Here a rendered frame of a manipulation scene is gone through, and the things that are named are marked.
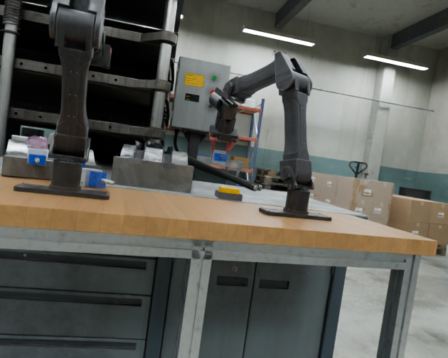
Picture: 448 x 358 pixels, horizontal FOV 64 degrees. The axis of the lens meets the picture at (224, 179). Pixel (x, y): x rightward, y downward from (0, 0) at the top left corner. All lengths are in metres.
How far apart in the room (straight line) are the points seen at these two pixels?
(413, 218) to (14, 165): 5.05
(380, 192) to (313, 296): 3.75
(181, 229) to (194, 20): 7.79
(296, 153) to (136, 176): 0.52
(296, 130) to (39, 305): 0.96
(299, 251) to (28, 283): 0.85
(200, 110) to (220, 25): 6.43
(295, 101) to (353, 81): 8.25
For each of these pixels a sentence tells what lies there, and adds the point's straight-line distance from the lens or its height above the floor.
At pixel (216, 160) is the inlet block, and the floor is 0.92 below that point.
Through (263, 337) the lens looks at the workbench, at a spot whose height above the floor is 0.32.
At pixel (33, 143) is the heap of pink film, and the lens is 1.32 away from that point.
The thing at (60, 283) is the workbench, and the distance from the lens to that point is 1.30.
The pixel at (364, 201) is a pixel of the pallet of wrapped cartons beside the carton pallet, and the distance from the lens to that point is 4.94.
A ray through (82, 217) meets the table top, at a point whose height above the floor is 0.79.
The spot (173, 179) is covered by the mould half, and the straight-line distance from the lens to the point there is 1.21.
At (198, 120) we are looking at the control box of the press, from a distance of 2.10.
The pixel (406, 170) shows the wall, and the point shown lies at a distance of 10.02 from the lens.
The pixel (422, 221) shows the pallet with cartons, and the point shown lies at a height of 0.46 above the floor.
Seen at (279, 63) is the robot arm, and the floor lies 1.22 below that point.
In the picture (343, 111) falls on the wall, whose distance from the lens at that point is 9.08.
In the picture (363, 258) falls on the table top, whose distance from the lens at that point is 0.97.
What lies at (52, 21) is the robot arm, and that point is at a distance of 0.80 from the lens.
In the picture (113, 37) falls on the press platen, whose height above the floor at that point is 1.49.
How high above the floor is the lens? 0.93
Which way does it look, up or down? 3 degrees down
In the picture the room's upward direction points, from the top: 8 degrees clockwise
